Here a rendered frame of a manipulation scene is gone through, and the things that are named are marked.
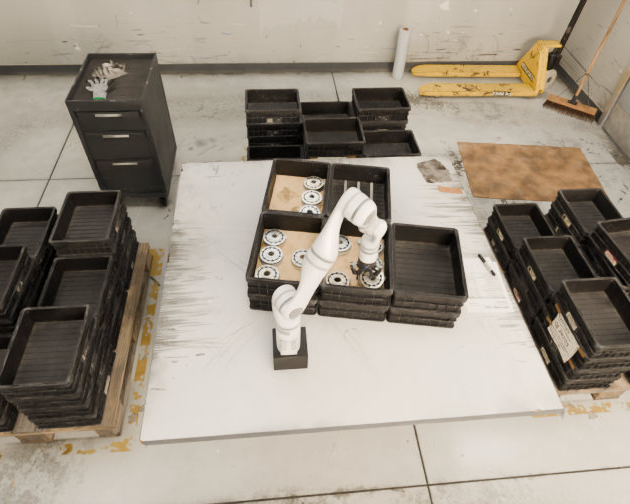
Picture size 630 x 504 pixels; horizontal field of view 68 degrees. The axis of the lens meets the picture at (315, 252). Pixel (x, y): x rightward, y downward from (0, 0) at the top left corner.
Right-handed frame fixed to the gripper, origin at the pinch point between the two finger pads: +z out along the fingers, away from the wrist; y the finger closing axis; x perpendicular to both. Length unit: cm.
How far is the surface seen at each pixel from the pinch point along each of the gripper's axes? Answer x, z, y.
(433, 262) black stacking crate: 16.8, 5.0, 30.9
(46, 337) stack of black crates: -25, 36, -143
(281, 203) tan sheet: 45, 4, -43
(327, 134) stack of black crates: 157, 38, -29
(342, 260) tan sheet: 12.1, 4.1, -9.9
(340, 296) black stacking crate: -9.8, 1.4, -9.4
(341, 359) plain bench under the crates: -30.0, 17.0, -6.5
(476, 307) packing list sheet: 4, 18, 52
